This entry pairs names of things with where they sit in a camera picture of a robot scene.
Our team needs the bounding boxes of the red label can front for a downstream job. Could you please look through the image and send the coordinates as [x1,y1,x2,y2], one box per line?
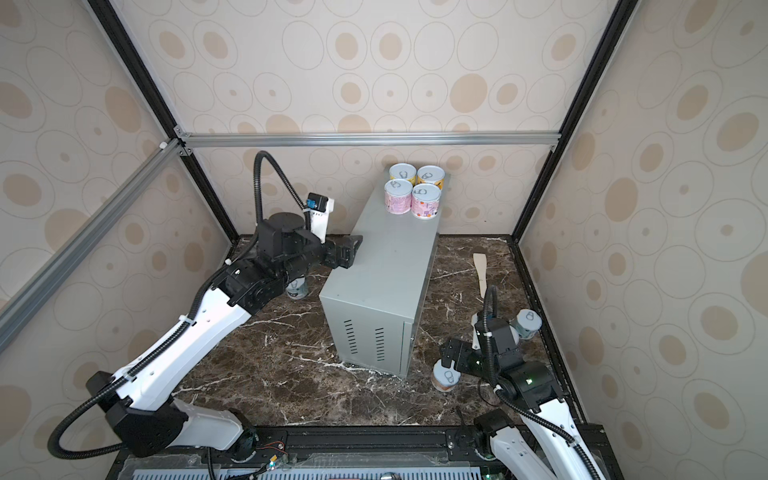
[431,360,461,392]

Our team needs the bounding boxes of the pink label can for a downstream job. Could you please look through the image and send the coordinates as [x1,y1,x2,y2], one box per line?
[411,183,442,220]
[384,179,413,215]

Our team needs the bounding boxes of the yellow label can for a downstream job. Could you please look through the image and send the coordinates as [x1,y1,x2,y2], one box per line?
[388,163,417,185]

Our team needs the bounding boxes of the orange label can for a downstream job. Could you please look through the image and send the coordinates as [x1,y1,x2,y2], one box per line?
[417,165,446,190]

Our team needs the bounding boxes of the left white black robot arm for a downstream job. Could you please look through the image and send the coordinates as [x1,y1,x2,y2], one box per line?
[47,151,363,462]

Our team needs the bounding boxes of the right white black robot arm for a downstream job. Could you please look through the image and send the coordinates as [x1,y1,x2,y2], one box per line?
[432,285,606,479]

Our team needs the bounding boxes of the teal label can right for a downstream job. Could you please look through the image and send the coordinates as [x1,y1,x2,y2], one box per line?
[512,309,542,340]

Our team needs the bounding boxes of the teal label can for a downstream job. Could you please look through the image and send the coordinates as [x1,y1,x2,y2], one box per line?
[285,277,309,300]
[512,309,542,340]

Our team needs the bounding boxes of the teal label can left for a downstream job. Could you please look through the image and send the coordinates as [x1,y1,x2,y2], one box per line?
[285,277,309,300]

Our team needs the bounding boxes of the wooden spatula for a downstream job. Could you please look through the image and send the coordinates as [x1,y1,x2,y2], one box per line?
[472,252,488,298]

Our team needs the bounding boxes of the grey metal cabinet box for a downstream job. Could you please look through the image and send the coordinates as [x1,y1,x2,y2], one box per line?
[320,179,440,378]

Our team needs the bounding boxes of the left diagonal aluminium bar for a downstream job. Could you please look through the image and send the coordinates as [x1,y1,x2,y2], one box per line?
[1,139,182,350]

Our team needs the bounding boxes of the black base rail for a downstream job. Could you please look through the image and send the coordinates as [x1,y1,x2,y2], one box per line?
[104,422,625,480]

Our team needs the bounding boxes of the horizontal aluminium frame bar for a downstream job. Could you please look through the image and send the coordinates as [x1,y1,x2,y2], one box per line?
[177,130,561,149]

